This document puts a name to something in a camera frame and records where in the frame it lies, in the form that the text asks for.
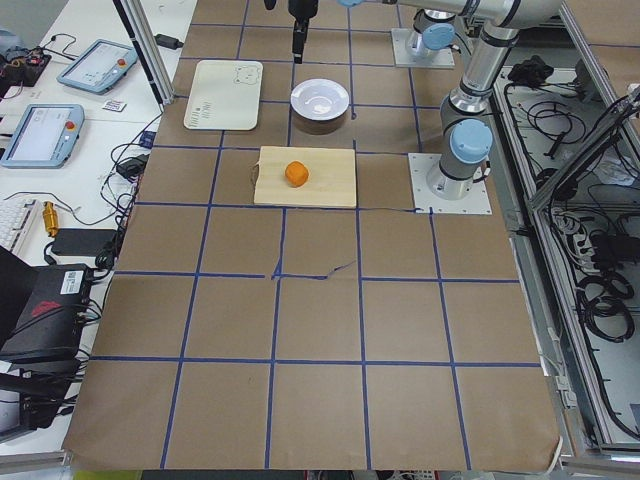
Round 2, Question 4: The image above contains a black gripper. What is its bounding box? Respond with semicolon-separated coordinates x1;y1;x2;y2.
288;0;319;64

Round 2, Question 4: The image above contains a white ribbed bowl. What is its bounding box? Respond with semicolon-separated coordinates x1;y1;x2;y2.
290;78;350;121

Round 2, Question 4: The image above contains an orange fruit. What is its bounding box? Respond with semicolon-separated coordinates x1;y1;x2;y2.
285;161;310;188

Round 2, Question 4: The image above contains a cream bear tray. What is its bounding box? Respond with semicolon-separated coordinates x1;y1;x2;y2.
183;60;263;131

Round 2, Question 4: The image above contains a small black power brick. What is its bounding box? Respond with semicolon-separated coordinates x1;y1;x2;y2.
154;33;184;50

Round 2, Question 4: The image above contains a light wooden cutting board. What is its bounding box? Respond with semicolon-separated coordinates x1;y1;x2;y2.
254;146;357;208

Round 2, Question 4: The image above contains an upper blue teach pendant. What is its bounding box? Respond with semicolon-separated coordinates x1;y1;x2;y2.
57;39;138;94

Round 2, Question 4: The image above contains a blue teach pendant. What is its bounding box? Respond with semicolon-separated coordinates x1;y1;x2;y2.
1;104;85;169
57;39;138;94

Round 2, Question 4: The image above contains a lower blue teach pendant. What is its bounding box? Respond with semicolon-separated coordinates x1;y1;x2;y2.
1;104;85;169

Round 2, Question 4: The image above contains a black power adapter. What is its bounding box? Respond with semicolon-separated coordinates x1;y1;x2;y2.
51;228;116;256

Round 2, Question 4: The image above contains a gold metal cylinder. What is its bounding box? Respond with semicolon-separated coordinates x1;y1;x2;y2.
42;201;59;238

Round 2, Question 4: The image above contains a brown paper table cover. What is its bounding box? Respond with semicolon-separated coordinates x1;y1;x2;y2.
64;1;559;471

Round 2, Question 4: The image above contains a white keyboard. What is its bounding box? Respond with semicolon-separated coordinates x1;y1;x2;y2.
1;198;42;255

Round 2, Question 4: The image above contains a black computer box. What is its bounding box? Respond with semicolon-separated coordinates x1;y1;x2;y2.
1;257;93;364

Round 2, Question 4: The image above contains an aluminium frame post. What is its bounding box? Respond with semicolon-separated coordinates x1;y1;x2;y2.
112;0;175;106

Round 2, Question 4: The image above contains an aluminium cable frame rack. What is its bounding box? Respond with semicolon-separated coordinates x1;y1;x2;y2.
492;1;639;469

